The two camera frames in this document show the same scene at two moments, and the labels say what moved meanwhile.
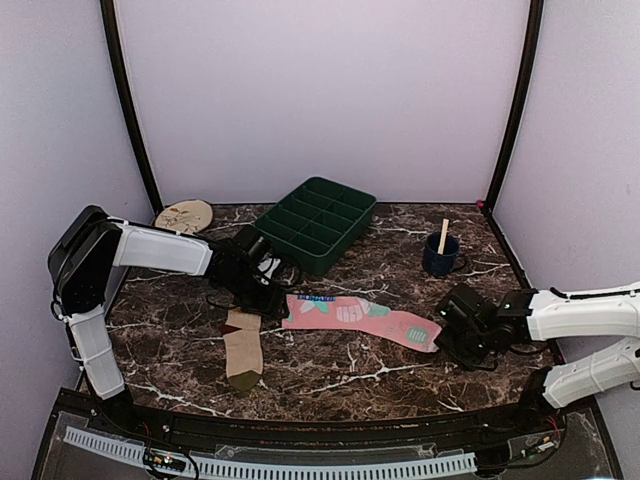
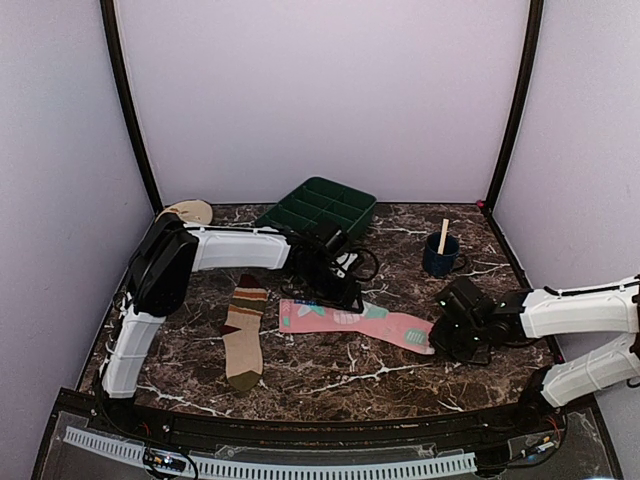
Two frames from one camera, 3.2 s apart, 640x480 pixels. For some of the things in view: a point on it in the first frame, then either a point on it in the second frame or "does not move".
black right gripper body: (468, 346) does not move
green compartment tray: (313, 224) does not move
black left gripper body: (249, 297) to (323, 288)
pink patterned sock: (398, 326) does not move
